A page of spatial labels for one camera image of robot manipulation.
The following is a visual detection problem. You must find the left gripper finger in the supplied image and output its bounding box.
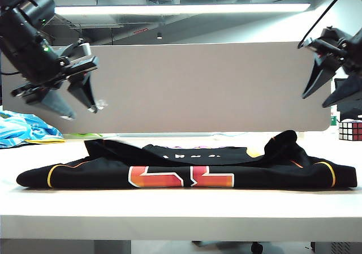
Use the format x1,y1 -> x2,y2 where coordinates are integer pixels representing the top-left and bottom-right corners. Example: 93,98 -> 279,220
26,89 -> 77,121
67,72 -> 98,114

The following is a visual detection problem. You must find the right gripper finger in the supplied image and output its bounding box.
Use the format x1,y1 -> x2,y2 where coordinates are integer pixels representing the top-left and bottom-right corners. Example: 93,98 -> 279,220
322,74 -> 362,109
301,54 -> 338,100

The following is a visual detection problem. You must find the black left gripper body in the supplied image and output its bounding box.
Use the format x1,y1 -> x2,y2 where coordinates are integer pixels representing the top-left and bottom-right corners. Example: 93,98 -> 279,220
10,40 -> 100,97

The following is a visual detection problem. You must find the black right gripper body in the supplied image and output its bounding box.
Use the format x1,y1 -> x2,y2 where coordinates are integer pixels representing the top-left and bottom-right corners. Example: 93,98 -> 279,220
297,25 -> 350,68

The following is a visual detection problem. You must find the black basketball jersey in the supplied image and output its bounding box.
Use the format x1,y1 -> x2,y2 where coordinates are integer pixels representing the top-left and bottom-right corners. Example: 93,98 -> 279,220
16,130 -> 357,190

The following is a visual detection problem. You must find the black office chair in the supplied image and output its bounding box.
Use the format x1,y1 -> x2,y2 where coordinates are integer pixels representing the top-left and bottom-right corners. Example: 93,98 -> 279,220
334,78 -> 362,122

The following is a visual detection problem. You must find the clear bottle green label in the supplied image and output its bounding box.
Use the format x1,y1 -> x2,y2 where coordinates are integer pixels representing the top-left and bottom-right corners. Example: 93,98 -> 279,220
329,106 -> 339,131

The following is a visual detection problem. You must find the Rubik's cube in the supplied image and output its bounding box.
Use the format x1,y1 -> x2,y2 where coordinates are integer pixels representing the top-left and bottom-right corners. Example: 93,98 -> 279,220
338,119 -> 362,143

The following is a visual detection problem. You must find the yellow flat cloth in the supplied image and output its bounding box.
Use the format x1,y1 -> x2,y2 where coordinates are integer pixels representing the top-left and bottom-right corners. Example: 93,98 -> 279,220
24,138 -> 66,145

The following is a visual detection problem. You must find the green white flat packet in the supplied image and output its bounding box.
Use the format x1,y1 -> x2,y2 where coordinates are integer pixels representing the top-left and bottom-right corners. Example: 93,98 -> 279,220
63,132 -> 104,139

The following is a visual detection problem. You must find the blue striped cloth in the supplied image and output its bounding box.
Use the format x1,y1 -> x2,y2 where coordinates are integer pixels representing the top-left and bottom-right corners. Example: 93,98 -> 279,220
0,110 -> 64,149

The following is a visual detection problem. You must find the long ceiling light strip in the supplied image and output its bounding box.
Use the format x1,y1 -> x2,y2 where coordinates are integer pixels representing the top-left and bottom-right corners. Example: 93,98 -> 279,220
53,3 -> 311,16

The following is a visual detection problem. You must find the brown fabric desk divider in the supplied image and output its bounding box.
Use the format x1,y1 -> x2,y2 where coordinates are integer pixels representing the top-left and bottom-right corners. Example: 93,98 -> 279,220
1,41 -> 331,135

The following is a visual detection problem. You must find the grey desk leg panel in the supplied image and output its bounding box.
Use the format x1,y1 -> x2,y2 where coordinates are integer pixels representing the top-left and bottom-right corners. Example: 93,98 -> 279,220
0,239 -> 132,254

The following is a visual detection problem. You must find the grey under-desk cabinet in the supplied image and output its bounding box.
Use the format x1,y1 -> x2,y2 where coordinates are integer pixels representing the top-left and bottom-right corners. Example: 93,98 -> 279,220
310,242 -> 362,254

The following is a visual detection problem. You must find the black chair base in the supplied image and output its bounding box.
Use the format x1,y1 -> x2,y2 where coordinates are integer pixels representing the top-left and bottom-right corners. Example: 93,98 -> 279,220
191,240 -> 264,254

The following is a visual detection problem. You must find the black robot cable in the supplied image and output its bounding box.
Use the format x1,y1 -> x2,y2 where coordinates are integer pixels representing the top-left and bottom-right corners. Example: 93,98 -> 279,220
298,0 -> 356,49

